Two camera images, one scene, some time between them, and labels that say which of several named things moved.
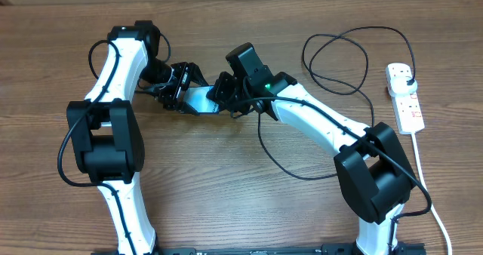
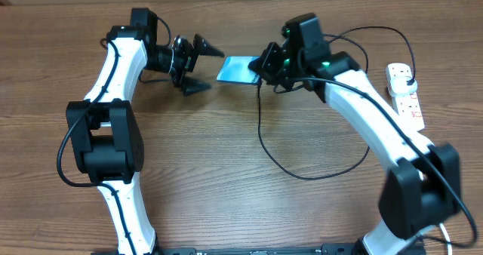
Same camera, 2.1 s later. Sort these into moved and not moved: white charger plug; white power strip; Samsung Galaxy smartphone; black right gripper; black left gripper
Moved: Samsung Galaxy smartphone; black right gripper; black left gripper
Not moved: white charger plug; white power strip
